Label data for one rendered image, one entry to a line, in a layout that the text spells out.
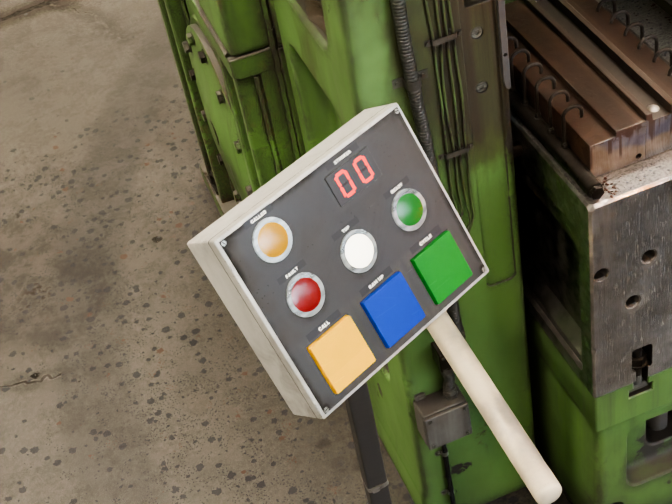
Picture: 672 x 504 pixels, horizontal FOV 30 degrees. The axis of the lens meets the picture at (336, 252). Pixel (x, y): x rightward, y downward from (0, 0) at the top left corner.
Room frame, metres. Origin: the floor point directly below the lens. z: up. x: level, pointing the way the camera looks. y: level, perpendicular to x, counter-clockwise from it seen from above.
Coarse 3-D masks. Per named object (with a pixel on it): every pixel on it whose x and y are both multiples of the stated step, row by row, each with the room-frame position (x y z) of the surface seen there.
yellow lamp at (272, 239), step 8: (272, 224) 1.21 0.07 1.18; (264, 232) 1.20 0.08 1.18; (272, 232) 1.21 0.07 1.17; (280, 232) 1.21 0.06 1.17; (264, 240) 1.20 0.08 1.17; (272, 240) 1.20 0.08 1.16; (280, 240) 1.20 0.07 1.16; (264, 248) 1.19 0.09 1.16; (272, 248) 1.19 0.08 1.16; (280, 248) 1.20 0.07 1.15; (272, 256) 1.19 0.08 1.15
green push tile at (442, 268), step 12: (444, 240) 1.27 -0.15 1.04; (420, 252) 1.26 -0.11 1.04; (432, 252) 1.26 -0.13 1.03; (444, 252) 1.26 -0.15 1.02; (456, 252) 1.27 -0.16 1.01; (420, 264) 1.24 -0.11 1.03; (432, 264) 1.25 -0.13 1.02; (444, 264) 1.25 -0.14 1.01; (456, 264) 1.26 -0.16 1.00; (420, 276) 1.23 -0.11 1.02; (432, 276) 1.23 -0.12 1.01; (444, 276) 1.24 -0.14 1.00; (456, 276) 1.25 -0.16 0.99; (468, 276) 1.25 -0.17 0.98; (432, 288) 1.22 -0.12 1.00; (444, 288) 1.23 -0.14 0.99; (456, 288) 1.24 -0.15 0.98
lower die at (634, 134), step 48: (528, 0) 1.88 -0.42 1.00; (576, 0) 1.86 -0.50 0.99; (528, 48) 1.77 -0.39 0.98; (576, 48) 1.71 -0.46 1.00; (624, 48) 1.69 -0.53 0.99; (528, 96) 1.68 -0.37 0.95; (576, 96) 1.61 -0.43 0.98; (624, 96) 1.56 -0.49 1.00; (576, 144) 1.52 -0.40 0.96; (624, 144) 1.49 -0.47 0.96
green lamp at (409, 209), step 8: (400, 200) 1.29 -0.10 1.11; (408, 200) 1.30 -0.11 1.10; (416, 200) 1.30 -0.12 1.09; (400, 208) 1.29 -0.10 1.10; (408, 208) 1.29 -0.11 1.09; (416, 208) 1.29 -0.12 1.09; (400, 216) 1.28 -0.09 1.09; (408, 216) 1.28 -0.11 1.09; (416, 216) 1.29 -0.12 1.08; (408, 224) 1.28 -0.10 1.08
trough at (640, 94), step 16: (544, 0) 1.89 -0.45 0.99; (560, 16) 1.83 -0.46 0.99; (576, 32) 1.77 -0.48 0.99; (592, 32) 1.75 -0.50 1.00; (592, 48) 1.72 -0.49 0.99; (608, 48) 1.69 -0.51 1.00; (608, 64) 1.67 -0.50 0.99; (624, 64) 1.64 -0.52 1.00; (624, 80) 1.61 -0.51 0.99; (640, 80) 1.59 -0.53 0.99; (640, 96) 1.56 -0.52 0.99; (656, 96) 1.55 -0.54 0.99; (656, 112) 1.52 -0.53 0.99
